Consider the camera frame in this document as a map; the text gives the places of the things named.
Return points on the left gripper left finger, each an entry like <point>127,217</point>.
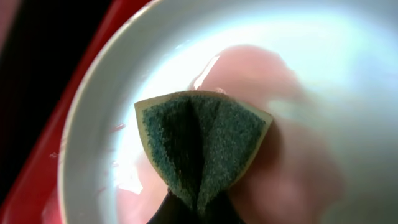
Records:
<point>172,211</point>

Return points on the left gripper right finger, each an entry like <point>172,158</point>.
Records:
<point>220,210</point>

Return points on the green yellow sponge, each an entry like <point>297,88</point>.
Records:
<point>200,142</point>

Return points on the light blue plate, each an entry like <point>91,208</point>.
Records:
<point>343,53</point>

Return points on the red plastic tray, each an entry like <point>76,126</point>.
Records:
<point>33,196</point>

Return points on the black tray with water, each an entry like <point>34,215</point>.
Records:
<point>47,40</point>

